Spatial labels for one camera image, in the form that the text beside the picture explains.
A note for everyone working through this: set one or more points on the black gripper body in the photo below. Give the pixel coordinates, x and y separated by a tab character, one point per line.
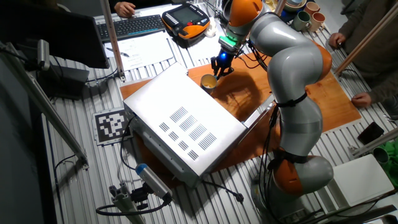
224	60

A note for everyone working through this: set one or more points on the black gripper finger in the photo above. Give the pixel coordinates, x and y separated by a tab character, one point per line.
226	72
214	64

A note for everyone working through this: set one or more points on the dark bowl yellow inside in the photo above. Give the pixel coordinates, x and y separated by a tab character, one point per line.
208	82

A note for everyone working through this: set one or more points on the silver orange robot arm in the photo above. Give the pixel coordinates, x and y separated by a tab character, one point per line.
295	62

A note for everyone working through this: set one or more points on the forearm in black sleeve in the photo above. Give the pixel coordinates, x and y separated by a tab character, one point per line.
152	3

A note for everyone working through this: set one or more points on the left forearm olive sleeve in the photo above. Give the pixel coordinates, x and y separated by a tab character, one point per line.
384	90

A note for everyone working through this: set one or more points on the silver microwave oven body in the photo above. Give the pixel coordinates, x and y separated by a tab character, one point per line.
174	102

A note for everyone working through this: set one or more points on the bare hand black sleeve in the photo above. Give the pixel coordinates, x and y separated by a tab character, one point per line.
125	9

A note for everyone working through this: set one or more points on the right hand olive sleeve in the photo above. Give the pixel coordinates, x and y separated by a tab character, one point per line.
337	40

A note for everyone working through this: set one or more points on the left hand olive sleeve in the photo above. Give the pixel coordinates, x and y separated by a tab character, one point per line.
361	100

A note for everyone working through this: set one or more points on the printed paper sheet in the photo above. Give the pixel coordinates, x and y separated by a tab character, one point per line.
202	49
140	51

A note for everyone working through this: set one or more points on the white duck figure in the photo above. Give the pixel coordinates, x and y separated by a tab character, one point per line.
211	30

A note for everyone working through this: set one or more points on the black round container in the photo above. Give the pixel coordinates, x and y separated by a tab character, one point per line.
224	7

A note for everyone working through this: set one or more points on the orange black teach pendant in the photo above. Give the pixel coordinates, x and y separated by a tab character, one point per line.
186	15

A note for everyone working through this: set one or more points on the green mug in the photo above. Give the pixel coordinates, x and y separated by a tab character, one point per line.
301	21

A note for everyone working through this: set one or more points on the beige stacked bowls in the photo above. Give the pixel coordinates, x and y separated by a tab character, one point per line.
293	5

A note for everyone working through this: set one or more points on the black keyboard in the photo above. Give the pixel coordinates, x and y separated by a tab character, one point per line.
130	26

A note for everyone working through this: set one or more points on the black pen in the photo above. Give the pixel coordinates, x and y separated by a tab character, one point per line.
119	53

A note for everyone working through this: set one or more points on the terracotta mug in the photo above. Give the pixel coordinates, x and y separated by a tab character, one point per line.
317	22

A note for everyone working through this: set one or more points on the wooden board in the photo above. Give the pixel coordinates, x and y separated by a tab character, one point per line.
335	102

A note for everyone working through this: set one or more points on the black white fiducial marker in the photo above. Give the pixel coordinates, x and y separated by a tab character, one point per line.
112	126

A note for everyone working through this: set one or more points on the black box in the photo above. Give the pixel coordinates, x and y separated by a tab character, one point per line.
65	82

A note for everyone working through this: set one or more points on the black monitor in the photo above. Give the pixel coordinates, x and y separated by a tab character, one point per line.
62	34

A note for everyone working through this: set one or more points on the person torso olive sweater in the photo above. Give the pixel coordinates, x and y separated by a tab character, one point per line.
379	37

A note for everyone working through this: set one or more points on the black smartphone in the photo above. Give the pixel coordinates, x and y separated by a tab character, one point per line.
370	133

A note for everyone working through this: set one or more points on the aluminium profile stand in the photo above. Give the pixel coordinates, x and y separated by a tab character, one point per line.
124	202

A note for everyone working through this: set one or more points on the aluminium bar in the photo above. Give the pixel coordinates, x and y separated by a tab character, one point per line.
376	141

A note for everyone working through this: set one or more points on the grey sensor device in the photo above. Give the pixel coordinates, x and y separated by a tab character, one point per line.
43	54

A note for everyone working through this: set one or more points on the white box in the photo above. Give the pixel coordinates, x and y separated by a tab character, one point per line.
360	180

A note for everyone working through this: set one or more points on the green cup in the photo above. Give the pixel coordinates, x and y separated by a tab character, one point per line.
381	155

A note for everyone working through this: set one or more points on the green cloth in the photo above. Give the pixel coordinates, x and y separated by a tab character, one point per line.
392	155

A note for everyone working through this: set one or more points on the silver wrist camera green mount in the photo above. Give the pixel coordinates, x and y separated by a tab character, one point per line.
230	43

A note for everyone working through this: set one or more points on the silver camera blue end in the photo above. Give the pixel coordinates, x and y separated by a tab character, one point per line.
154	182

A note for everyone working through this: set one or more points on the black camera clamp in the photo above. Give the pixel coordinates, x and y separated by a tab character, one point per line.
140	196

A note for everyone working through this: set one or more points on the aluminium frame beam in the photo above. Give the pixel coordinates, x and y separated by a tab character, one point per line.
46	105

